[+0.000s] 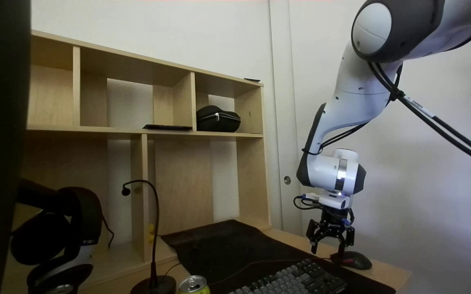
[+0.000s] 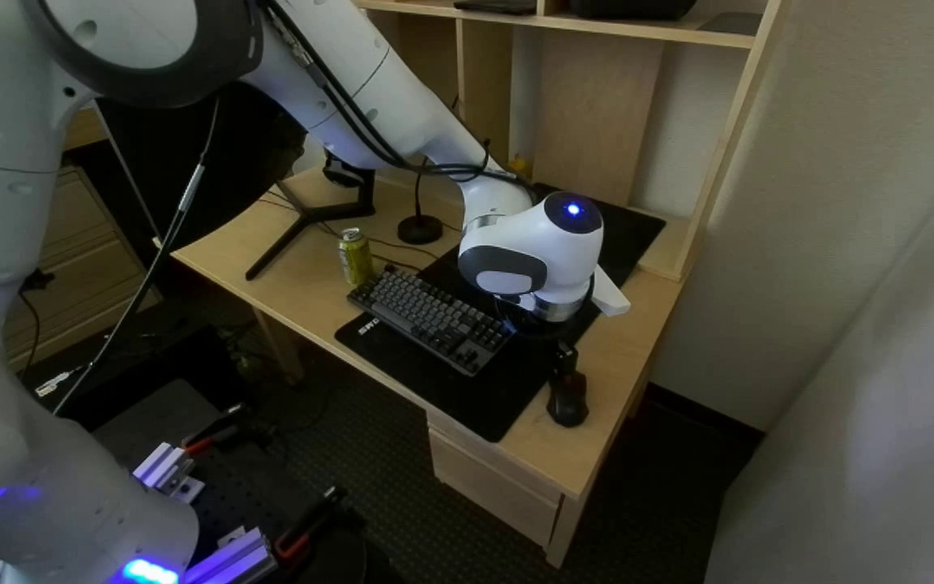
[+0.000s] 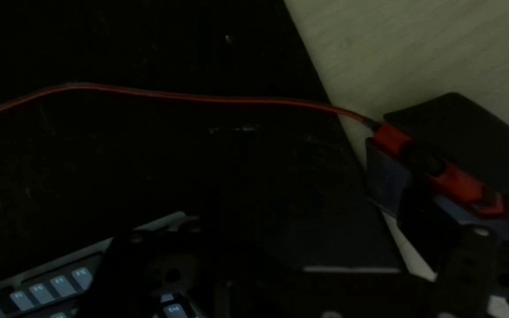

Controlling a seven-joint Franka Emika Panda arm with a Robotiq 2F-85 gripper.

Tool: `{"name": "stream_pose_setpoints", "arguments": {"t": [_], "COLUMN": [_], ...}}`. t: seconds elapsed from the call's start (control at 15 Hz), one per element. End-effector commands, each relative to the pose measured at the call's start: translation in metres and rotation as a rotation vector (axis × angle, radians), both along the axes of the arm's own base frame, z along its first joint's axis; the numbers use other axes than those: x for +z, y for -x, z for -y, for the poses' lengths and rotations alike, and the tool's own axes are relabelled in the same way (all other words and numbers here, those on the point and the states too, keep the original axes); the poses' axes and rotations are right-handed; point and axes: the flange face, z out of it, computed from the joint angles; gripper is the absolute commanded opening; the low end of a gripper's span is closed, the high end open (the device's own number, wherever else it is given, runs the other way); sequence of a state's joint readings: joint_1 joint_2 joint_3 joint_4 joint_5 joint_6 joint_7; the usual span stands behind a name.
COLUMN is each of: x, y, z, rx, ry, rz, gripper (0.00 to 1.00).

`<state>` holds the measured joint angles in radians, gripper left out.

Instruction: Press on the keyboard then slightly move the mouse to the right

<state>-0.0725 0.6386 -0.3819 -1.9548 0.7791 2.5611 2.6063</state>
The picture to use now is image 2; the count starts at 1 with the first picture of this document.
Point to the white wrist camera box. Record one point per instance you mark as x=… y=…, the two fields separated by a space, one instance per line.
x=610 y=293

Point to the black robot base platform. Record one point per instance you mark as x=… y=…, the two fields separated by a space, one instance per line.
x=275 y=475

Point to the black gooseneck microphone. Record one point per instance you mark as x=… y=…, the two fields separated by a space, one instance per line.
x=422 y=227

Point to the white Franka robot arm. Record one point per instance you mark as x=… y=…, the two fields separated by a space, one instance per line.
x=532 y=253

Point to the black hard case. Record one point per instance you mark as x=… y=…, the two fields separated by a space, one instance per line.
x=631 y=9

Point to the grey mechanical keyboard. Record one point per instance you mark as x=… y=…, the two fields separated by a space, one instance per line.
x=435 y=323

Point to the light wooden shelf hutch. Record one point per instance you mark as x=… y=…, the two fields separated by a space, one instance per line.
x=641 y=118

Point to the yellow rubber duck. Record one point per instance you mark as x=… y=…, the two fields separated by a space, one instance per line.
x=521 y=169

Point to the flat black tablet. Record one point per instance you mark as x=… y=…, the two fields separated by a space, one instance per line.
x=493 y=5

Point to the black computer mouse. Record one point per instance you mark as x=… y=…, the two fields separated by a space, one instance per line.
x=570 y=399

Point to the wooden side cabinet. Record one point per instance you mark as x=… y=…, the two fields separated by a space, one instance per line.
x=89 y=262

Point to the black desk mat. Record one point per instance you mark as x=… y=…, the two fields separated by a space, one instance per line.
x=435 y=379

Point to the light wooden desk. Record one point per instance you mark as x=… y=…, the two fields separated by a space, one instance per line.
x=275 y=293

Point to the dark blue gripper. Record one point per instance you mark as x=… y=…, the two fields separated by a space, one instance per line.
x=563 y=326

